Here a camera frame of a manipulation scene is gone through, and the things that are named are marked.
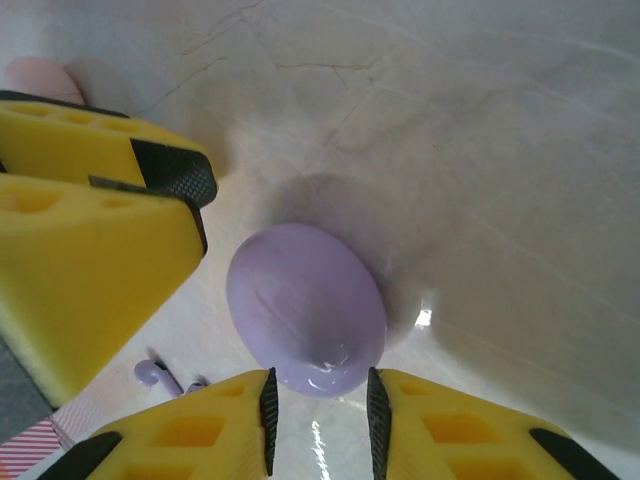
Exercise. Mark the pink earbud charging case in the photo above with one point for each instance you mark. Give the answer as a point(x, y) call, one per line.
point(40, 80)

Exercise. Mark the purple earbud charging case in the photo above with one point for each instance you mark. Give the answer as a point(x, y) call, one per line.
point(300, 300)

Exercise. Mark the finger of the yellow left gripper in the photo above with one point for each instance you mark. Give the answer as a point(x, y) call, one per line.
point(75, 145)
point(75, 275)

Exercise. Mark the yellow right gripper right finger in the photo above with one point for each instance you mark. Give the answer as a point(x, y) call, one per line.
point(475, 440)

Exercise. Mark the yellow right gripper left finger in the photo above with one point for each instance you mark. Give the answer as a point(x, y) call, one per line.
point(190, 430)

